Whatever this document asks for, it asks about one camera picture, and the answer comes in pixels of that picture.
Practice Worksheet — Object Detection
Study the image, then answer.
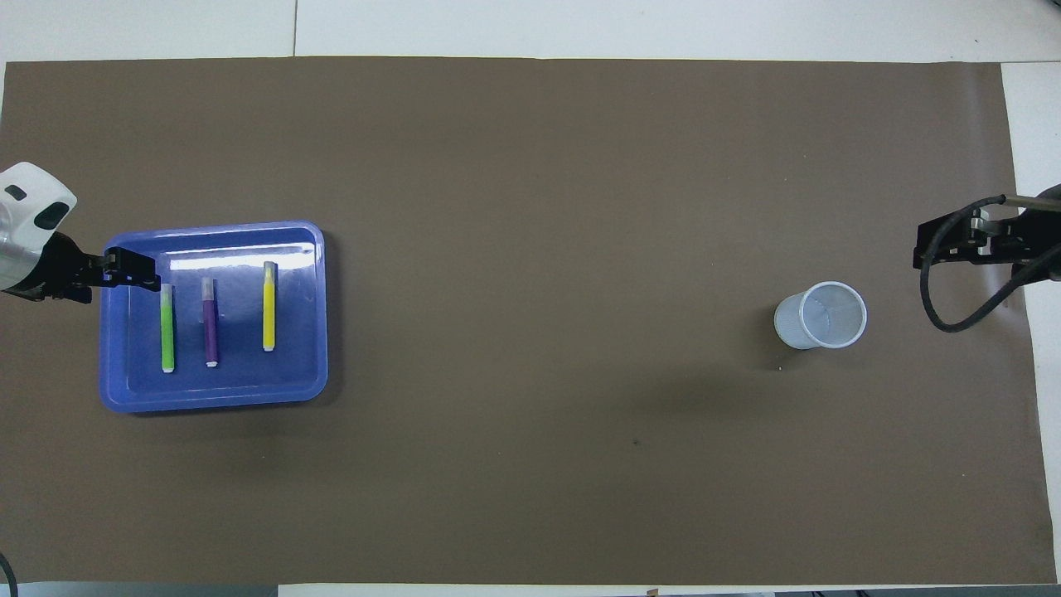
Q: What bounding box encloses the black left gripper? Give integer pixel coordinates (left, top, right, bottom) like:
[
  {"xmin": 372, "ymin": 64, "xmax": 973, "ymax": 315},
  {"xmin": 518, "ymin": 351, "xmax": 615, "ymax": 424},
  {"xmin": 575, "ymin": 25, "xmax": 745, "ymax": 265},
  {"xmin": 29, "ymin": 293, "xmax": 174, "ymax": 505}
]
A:
[{"xmin": 4, "ymin": 232, "xmax": 162, "ymax": 303}]

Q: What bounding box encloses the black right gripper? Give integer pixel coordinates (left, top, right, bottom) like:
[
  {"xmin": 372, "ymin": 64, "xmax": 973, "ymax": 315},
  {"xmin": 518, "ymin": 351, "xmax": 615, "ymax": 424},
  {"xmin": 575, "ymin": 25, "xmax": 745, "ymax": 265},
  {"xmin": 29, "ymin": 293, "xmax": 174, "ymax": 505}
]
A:
[{"xmin": 913, "ymin": 187, "xmax": 1061, "ymax": 281}]

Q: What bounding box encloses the green pen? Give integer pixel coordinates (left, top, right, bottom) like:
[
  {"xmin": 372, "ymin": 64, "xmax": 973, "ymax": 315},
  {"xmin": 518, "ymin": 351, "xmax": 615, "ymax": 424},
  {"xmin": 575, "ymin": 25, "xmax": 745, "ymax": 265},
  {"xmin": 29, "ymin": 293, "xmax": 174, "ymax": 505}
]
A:
[{"xmin": 160, "ymin": 284, "xmax": 177, "ymax": 374}]

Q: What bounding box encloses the purple pen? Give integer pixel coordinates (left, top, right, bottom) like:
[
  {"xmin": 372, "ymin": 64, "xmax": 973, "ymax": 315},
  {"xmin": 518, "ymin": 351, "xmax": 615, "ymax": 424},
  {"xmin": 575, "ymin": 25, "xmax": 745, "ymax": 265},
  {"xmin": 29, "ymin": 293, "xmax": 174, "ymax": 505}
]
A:
[{"xmin": 201, "ymin": 276, "xmax": 220, "ymax": 368}]

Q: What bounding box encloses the yellow pen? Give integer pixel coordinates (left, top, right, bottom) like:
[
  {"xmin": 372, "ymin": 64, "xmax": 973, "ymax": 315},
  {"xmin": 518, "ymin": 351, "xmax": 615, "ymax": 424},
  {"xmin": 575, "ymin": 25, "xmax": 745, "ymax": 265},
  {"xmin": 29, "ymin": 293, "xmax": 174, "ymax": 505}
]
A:
[{"xmin": 262, "ymin": 260, "xmax": 278, "ymax": 353}]

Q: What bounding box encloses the blue plastic tray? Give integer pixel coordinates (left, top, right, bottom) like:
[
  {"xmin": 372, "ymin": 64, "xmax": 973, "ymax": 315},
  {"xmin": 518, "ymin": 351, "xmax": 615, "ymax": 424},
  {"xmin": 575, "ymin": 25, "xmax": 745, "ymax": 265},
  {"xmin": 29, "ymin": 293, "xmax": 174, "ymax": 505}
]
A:
[{"xmin": 99, "ymin": 220, "xmax": 329, "ymax": 414}]

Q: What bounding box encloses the translucent plastic cup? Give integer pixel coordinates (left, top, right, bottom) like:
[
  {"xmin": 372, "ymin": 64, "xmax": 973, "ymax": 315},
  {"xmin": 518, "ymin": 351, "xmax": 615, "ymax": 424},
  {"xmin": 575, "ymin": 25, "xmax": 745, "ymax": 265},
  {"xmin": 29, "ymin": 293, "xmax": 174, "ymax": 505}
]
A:
[{"xmin": 773, "ymin": 281, "xmax": 869, "ymax": 351}]

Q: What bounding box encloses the brown table mat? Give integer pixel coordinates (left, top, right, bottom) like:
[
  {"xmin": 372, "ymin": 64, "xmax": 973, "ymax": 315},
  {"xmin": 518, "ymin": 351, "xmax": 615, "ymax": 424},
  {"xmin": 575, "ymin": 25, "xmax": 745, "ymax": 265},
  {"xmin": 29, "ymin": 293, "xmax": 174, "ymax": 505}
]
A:
[{"xmin": 0, "ymin": 56, "xmax": 1055, "ymax": 585}]

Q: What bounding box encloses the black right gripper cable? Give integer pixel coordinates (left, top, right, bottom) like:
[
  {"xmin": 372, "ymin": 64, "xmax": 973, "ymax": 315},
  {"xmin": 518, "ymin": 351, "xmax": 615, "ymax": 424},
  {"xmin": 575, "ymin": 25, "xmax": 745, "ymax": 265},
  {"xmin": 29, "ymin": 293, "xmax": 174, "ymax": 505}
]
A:
[{"xmin": 920, "ymin": 193, "xmax": 1061, "ymax": 334}]

